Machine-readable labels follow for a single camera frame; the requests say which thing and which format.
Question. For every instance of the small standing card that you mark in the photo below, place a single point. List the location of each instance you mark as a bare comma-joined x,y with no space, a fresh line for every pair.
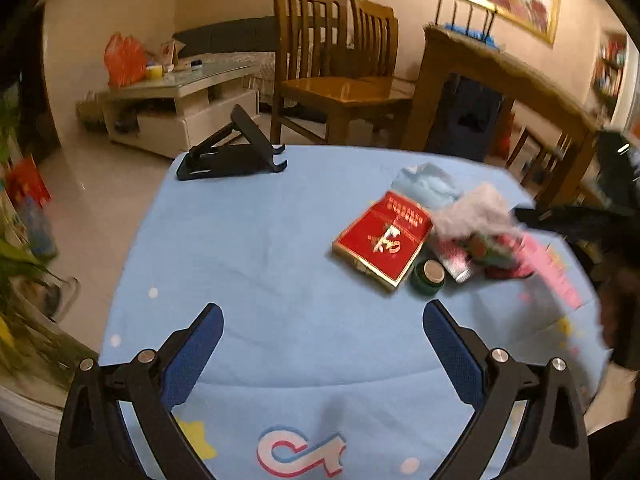
169,54

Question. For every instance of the black router with antennas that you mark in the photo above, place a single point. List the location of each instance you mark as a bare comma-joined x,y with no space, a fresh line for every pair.
470,32

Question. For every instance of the blue printed tablecloth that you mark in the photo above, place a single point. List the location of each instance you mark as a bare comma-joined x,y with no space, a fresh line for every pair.
250,260

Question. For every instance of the colourful snack wrapper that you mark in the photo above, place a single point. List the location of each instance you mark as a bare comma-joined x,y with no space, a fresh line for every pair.
500,255

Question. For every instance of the dark bag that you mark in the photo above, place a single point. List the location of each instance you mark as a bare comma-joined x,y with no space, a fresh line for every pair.
465,115

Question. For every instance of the small dark green jar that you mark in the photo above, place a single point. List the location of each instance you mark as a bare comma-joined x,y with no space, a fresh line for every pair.
429,275

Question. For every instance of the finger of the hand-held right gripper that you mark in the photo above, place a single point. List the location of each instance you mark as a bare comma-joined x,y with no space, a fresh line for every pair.
565,220

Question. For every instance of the dark sofa cushion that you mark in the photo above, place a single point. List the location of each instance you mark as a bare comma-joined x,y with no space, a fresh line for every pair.
225,35

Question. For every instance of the black folding phone stand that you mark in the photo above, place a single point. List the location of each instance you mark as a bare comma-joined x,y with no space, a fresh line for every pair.
225,157

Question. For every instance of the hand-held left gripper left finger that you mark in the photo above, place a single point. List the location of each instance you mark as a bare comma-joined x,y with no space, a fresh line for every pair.
200,350

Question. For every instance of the white pink tube wrapper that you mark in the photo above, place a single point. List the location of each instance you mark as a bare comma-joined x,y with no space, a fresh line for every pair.
455,260

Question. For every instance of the orange plastic bag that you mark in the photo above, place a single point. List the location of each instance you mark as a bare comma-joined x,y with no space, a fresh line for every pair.
125,60

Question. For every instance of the wooden dining table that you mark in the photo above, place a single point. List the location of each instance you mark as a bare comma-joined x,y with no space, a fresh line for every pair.
500,65

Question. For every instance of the red paper bag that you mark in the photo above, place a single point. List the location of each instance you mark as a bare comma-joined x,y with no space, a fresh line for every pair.
27,185

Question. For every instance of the green house plant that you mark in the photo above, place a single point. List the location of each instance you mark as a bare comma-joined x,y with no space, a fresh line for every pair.
20,270

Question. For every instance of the wooden dining chair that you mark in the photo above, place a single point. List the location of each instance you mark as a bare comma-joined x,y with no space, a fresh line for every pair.
320,95
375,30

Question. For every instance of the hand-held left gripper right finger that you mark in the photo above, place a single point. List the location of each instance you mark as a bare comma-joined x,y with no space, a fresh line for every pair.
450,355

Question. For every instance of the yellow cup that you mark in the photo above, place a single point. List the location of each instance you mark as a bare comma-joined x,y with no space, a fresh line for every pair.
154,71

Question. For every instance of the wall shelf with items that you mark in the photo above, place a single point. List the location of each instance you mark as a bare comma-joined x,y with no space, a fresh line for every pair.
610,75

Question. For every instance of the white coffee table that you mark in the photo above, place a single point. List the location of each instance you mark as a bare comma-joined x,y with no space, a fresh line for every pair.
185,125

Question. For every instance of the pale blue plastic wrapper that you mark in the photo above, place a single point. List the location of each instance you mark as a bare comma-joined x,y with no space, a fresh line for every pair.
425,185

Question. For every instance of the red cigarette carton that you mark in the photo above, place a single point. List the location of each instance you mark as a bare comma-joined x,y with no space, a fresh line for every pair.
380,240

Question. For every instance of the small wooden chair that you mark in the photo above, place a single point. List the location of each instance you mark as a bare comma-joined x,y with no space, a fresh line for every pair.
540,157

